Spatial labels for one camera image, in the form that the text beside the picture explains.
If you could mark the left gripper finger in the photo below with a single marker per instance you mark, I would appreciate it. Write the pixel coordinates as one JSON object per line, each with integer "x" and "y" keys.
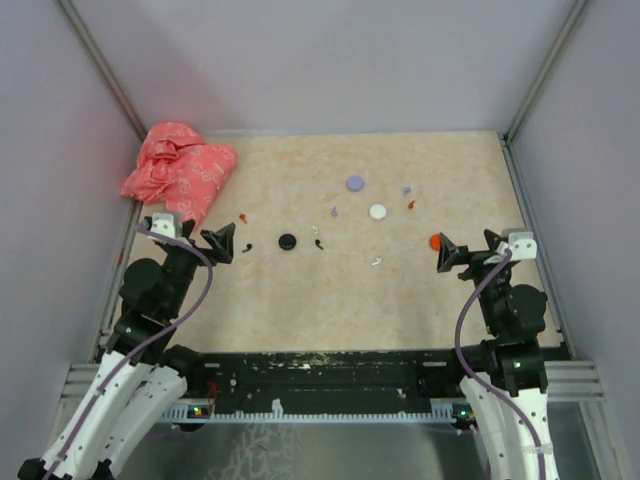
{"x": 186, "y": 229}
{"x": 221, "y": 243}

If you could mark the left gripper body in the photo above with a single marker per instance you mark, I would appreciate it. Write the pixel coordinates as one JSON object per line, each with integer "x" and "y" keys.
{"x": 182, "y": 263}

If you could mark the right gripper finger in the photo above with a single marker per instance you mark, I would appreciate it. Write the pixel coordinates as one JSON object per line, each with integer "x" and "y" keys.
{"x": 450, "y": 255}
{"x": 493, "y": 240}

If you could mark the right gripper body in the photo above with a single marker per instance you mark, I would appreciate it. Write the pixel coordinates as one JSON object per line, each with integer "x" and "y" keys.
{"x": 482, "y": 273}

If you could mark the black earbud charging case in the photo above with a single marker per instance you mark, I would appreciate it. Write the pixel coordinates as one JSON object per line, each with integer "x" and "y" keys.
{"x": 287, "y": 241}

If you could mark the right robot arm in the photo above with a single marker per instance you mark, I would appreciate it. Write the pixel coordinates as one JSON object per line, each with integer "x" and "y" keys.
{"x": 497, "y": 356}

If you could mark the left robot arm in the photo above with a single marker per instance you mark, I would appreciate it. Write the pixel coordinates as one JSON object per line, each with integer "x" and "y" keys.
{"x": 139, "y": 375}

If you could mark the orange earbud charging case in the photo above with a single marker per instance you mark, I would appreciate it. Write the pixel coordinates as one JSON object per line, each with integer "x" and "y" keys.
{"x": 435, "y": 242}

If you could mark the white earbud charging case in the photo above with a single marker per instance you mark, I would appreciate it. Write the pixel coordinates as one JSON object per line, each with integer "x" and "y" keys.
{"x": 378, "y": 212}

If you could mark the purple earbud charging case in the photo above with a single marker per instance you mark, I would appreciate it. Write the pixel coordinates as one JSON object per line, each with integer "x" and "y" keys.
{"x": 354, "y": 183}

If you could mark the pink crumpled cloth bag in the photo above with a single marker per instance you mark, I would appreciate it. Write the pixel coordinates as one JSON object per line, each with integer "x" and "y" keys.
{"x": 175, "y": 166}

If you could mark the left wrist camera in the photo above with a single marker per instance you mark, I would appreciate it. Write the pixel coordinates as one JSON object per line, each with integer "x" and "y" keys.
{"x": 166, "y": 224}

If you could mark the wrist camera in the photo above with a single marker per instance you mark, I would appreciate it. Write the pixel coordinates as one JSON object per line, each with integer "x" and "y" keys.
{"x": 520, "y": 242}
{"x": 166, "y": 224}

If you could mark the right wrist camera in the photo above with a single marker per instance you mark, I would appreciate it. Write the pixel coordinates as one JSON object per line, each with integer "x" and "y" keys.
{"x": 520, "y": 242}

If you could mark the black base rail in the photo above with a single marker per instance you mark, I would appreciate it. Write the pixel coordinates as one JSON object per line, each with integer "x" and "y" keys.
{"x": 334, "y": 383}

